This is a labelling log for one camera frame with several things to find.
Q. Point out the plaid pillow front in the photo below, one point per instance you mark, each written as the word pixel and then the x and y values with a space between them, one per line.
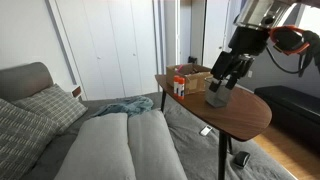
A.
pixel 23 137

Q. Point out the blue crumpled blanket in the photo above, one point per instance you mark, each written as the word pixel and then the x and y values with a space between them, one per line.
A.
pixel 134 106

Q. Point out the black device on bed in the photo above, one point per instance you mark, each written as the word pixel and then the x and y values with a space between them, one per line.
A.
pixel 241 159

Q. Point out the grey body pillow left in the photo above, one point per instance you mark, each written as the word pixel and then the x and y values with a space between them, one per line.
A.
pixel 100 151

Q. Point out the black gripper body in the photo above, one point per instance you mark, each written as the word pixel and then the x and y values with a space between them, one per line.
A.
pixel 245 43

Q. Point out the white remote on bed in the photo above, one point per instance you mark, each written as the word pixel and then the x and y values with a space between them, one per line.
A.
pixel 205 130

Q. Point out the wooden side table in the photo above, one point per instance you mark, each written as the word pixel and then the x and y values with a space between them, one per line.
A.
pixel 244 117

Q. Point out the robot arm white and silver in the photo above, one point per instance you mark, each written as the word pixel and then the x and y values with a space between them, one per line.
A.
pixel 254 23

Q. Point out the grey body pillow right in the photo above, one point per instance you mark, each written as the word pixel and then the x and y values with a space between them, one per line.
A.
pixel 152 148

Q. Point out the plaid pillow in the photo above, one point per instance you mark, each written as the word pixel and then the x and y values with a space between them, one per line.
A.
pixel 23 137
pixel 55 104

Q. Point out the plaid pillow rear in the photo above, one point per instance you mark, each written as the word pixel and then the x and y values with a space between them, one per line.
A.
pixel 55 104

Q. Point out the glue stick orange cap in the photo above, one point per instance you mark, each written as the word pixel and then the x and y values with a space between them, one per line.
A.
pixel 176 82
pixel 181 84

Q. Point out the white closet doors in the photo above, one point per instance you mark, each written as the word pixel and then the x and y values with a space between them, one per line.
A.
pixel 113 45

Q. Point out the black bench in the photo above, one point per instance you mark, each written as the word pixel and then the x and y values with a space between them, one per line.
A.
pixel 295 111

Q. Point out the glue stick orange cap front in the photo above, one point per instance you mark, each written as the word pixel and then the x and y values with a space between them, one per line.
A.
pixel 181 84

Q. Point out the cardboard box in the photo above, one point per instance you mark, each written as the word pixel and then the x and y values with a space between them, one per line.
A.
pixel 193 74

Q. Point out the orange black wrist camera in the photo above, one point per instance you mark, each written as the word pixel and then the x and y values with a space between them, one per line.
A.
pixel 288 39

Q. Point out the grey body pillow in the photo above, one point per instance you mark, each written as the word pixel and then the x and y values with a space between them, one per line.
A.
pixel 100 151
pixel 152 148

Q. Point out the grey bed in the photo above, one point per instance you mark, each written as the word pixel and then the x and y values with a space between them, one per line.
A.
pixel 197 154

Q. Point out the glue stick orange cap rear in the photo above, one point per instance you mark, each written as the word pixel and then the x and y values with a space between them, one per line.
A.
pixel 176 82

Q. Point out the white framed picture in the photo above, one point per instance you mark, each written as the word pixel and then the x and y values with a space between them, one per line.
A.
pixel 309 19

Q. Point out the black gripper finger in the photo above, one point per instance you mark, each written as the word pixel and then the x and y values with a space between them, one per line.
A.
pixel 215 84
pixel 232 80

